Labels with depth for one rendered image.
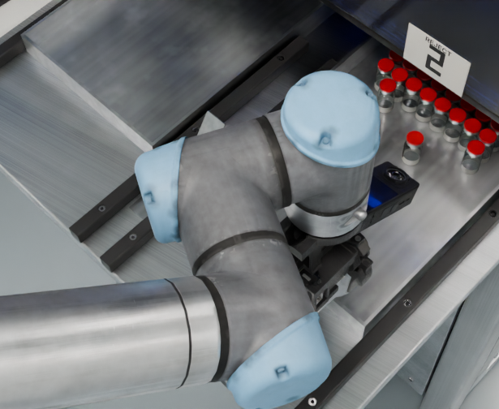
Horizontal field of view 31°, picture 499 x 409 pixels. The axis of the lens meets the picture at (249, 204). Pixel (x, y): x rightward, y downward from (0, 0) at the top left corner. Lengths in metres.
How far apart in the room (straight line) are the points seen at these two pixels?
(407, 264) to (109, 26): 0.53
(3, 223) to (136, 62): 1.03
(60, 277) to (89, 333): 1.51
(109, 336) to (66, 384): 0.04
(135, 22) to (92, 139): 0.20
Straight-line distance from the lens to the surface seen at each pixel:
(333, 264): 0.84
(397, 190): 0.88
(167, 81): 1.19
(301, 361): 0.60
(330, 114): 0.67
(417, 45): 1.04
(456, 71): 1.02
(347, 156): 0.67
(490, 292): 1.31
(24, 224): 2.15
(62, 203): 1.11
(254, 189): 0.67
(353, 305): 1.02
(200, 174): 0.67
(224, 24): 1.24
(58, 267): 2.08
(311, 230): 0.77
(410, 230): 1.06
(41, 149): 1.16
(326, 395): 0.96
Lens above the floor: 1.81
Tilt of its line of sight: 60 degrees down
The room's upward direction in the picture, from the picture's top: 4 degrees counter-clockwise
